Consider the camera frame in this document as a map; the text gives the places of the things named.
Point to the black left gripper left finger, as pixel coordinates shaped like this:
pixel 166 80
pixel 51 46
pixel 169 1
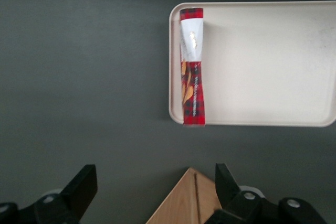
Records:
pixel 68 197

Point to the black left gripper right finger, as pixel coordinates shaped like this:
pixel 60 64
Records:
pixel 246 205

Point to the red tartan cookie box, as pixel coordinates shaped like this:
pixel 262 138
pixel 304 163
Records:
pixel 193 69

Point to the beige plastic tray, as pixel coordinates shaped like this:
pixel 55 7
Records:
pixel 262 64

